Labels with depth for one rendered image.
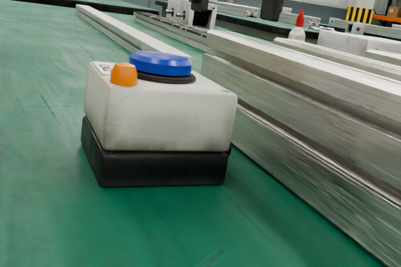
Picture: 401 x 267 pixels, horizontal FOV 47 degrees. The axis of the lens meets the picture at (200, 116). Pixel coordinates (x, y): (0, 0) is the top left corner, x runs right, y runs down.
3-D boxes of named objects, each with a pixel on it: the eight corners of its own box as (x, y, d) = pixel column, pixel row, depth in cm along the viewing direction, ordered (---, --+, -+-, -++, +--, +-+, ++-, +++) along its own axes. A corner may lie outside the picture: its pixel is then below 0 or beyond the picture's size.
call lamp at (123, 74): (107, 79, 26) (109, 58, 26) (133, 81, 27) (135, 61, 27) (112, 85, 25) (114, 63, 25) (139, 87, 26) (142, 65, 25)
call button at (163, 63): (120, 75, 31) (123, 46, 30) (176, 80, 33) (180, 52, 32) (135, 90, 27) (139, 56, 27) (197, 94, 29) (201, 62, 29)
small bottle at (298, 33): (301, 63, 105) (312, 11, 102) (284, 61, 105) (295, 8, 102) (298, 61, 108) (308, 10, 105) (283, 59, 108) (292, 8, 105)
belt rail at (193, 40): (132, 20, 156) (133, 11, 156) (144, 21, 158) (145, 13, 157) (280, 84, 71) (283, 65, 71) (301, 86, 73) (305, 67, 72)
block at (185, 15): (169, 27, 149) (172, -3, 146) (201, 31, 153) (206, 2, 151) (178, 31, 140) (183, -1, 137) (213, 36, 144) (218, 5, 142)
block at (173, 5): (158, 24, 159) (162, -5, 157) (188, 27, 164) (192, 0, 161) (167, 27, 150) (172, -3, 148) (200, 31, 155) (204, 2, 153)
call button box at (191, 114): (79, 141, 33) (87, 55, 32) (203, 143, 37) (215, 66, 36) (98, 189, 26) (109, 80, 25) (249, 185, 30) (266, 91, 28)
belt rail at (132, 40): (75, 13, 149) (76, 3, 148) (88, 15, 151) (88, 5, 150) (163, 75, 64) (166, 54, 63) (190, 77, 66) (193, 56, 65)
